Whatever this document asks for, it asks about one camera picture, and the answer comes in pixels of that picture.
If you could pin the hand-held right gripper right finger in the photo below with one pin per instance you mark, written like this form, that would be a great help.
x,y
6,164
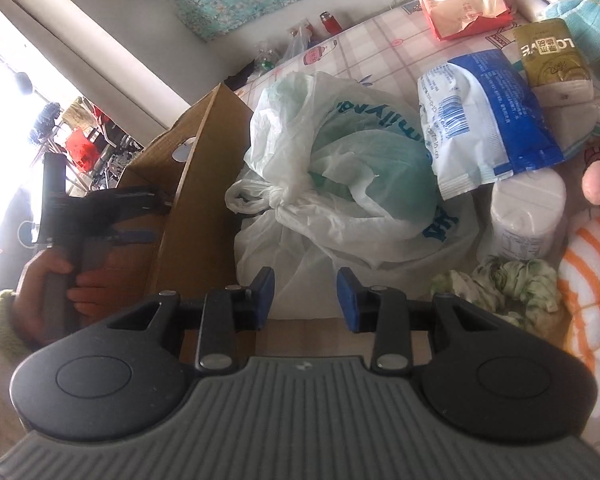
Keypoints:
x,y
347,300

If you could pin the red bag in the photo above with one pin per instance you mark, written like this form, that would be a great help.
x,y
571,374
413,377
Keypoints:
x,y
80,152

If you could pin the wheelchair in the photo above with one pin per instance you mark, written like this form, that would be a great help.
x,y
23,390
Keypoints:
x,y
120,157

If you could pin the red thermos bottle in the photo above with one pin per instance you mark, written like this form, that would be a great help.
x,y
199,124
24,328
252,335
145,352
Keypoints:
x,y
330,22

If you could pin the white yogurt cup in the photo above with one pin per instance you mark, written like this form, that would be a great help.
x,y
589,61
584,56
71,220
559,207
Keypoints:
x,y
527,215

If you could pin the person's left hand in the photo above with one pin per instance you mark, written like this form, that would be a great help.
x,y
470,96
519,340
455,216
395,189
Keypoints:
x,y
30,300

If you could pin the brown cardboard box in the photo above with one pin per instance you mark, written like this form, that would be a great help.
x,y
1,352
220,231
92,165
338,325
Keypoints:
x,y
200,185

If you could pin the blue hanging cloth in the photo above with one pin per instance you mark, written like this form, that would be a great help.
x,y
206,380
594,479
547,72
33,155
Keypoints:
x,y
44,120

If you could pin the blue white wipes packet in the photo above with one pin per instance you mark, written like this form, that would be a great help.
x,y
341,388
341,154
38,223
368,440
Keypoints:
x,y
485,115

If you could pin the white plastic bag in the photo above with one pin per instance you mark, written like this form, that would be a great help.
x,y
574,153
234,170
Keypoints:
x,y
330,160

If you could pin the green white scrunchie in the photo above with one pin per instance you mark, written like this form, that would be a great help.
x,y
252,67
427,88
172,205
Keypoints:
x,y
510,280

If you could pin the orange striped towel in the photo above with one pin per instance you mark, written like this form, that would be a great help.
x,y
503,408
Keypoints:
x,y
592,310

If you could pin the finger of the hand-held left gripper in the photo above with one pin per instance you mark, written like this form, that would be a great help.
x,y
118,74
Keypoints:
x,y
135,238
130,200

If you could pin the clear plastic bag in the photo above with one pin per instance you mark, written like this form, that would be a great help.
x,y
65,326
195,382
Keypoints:
x,y
295,45

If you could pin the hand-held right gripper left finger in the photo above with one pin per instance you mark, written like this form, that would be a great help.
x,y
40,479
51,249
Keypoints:
x,y
265,294

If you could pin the printed bed sheet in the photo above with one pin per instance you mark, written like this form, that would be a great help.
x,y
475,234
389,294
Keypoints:
x,y
380,55

